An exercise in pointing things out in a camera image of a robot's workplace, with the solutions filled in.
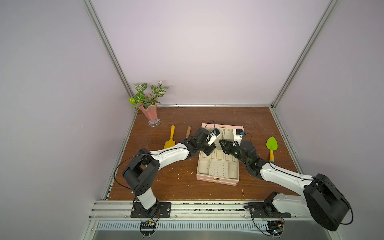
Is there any pink jewelry box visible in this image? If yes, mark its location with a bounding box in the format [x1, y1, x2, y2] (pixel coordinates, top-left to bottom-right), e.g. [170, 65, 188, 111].
[197, 123, 244, 186]

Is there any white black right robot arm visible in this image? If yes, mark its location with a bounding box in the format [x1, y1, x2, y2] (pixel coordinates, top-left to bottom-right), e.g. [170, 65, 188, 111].
[219, 140, 353, 231]

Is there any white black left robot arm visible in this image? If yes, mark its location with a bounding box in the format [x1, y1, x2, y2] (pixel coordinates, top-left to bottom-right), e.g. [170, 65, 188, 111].
[122, 128, 221, 215]

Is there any yellow plastic garden shovel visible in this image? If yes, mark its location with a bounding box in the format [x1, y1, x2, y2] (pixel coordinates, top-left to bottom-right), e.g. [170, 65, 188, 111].
[164, 125, 176, 149]

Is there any plant in pink vase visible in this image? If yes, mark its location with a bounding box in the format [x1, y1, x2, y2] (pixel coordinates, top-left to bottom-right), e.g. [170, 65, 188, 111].
[129, 81, 169, 127]

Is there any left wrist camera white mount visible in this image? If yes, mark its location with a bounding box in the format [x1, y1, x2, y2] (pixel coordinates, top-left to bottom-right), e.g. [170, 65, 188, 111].
[208, 129, 221, 146]

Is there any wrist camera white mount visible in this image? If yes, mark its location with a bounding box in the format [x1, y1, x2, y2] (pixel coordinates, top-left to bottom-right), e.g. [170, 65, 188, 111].
[208, 129, 221, 146]
[233, 129, 246, 146]

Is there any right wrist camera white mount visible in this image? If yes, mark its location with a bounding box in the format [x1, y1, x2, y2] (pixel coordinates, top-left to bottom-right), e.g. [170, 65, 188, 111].
[233, 129, 246, 146]

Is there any green rake wooden handle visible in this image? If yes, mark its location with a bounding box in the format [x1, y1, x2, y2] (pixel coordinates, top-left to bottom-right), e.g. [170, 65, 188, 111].
[186, 126, 192, 138]

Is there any green trowel yellow handle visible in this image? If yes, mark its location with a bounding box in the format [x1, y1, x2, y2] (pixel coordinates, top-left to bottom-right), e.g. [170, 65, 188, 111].
[266, 137, 278, 164]

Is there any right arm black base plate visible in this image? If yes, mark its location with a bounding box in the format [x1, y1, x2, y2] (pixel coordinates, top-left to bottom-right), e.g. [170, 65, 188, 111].
[244, 192, 292, 219]

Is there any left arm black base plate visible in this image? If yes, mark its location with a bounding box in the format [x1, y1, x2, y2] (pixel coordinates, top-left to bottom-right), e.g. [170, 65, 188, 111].
[131, 201, 172, 218]

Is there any right circuit board with wires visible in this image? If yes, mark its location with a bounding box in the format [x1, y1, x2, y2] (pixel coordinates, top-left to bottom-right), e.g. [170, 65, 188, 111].
[251, 218, 285, 238]

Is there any circuit board with wires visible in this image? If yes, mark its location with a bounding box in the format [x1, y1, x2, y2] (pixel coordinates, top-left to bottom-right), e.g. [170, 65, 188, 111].
[251, 218, 285, 238]
[139, 221, 157, 238]

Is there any left circuit board with wires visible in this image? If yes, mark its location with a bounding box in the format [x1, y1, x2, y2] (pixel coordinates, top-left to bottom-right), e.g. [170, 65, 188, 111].
[139, 221, 157, 238]

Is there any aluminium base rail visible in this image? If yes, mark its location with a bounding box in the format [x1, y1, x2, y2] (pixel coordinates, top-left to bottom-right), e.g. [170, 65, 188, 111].
[80, 200, 318, 240]

